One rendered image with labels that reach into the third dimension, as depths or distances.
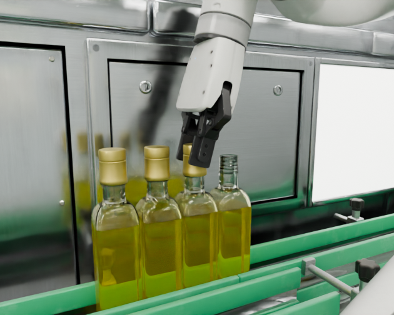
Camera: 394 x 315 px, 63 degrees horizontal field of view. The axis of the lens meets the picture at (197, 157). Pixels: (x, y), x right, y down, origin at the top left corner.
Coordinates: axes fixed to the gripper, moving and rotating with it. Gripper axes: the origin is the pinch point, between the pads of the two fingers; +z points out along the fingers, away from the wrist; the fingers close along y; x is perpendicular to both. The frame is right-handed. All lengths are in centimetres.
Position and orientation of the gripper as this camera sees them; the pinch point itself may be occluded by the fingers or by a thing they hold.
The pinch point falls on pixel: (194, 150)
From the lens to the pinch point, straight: 46.0
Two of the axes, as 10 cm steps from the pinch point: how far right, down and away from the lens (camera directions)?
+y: 4.2, 1.4, -8.9
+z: -2.3, 9.7, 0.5
